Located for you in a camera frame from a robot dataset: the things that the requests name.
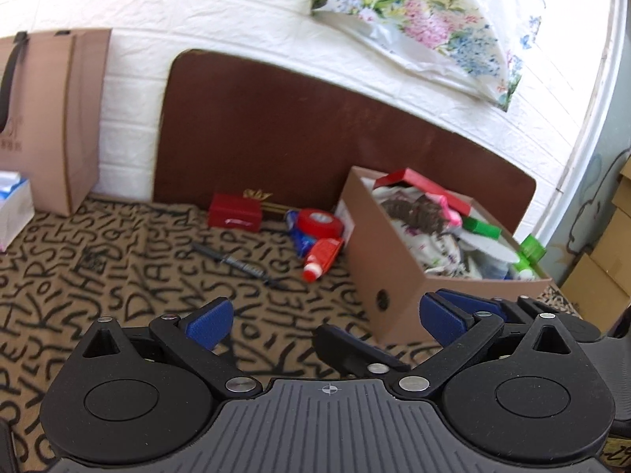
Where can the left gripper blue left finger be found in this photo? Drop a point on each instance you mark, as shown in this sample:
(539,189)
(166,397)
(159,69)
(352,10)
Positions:
(210,324)

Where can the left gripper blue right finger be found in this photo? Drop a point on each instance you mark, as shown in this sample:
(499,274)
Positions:
(444,321)

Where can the letter patterned tan cloth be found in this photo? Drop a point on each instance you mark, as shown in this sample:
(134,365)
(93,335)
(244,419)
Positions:
(134,262)

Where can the black pen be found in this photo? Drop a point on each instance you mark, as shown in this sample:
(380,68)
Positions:
(251,270)

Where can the brown cardboard storage box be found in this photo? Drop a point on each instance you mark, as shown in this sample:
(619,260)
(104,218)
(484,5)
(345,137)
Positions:
(389,281)

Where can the dark brown hair claw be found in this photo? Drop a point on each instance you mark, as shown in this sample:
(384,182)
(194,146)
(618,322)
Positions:
(422,214)

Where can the green plastic item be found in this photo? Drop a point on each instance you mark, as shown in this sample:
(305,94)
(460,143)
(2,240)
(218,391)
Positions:
(496,258)

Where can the small red gift box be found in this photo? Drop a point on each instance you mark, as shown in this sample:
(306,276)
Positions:
(235,212)

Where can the stacked cardboard boxes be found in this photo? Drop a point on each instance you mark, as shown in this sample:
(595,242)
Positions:
(599,286)

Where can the blue small packet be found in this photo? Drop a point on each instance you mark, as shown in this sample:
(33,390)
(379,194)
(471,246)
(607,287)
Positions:
(302,242)

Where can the red white tube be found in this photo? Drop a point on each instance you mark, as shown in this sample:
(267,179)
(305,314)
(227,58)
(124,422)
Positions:
(320,258)

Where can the gold crown hair clip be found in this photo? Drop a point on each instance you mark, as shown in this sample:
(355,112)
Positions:
(257,194)

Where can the red blue flat box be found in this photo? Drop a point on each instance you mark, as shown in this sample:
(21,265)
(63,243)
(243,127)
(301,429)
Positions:
(409,177)

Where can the red tape roll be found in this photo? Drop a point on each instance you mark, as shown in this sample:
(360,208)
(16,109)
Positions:
(319,224)

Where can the dark brown wooden board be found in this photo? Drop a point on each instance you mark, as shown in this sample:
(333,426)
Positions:
(230,124)

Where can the white blue tissue box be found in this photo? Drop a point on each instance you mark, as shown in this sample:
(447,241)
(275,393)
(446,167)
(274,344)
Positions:
(16,206)

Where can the pink paper shopping bag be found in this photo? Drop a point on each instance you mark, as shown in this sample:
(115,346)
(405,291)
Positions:
(51,96)

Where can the floral plastic bag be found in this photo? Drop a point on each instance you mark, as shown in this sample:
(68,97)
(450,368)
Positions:
(456,43)

